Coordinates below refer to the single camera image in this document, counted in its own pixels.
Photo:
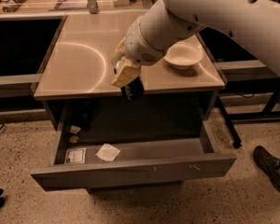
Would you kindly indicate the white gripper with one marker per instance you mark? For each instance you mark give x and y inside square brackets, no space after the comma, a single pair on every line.
[139,46]

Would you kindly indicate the dark blue pepsi can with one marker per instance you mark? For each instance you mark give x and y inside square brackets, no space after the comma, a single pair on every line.
[133,90]

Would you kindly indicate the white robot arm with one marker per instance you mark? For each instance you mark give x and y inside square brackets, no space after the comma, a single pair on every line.
[252,24]

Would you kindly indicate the grey cabinet with steel top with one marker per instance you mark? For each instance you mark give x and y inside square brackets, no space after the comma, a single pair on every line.
[79,65]

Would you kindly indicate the open grey top drawer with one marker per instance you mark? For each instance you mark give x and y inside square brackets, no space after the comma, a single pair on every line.
[158,144]

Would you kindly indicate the white paper bowl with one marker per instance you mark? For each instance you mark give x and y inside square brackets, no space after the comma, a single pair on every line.
[183,56]

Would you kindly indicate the small white paper scrap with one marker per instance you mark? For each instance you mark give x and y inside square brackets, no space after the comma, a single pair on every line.
[75,129]

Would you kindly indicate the white folded napkin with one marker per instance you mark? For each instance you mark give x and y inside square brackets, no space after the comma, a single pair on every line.
[107,152]

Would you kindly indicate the small tan crumpled scrap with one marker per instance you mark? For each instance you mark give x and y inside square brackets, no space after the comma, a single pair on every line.
[73,139]

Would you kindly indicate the white label card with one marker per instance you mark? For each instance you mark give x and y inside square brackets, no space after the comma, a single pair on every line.
[75,155]

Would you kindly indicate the black table leg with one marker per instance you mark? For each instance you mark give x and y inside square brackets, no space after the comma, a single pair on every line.
[234,134]

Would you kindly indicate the dark leather shoe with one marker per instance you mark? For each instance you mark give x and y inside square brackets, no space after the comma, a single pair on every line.
[268,164]

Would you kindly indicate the grey metal rail left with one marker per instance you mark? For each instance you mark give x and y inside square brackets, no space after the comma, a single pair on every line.
[19,85]

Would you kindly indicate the grey metal rail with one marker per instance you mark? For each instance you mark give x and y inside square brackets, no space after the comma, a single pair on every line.
[245,70]
[19,85]

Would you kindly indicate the grey metal rail right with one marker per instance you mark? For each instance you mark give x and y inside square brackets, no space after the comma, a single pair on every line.
[245,70]

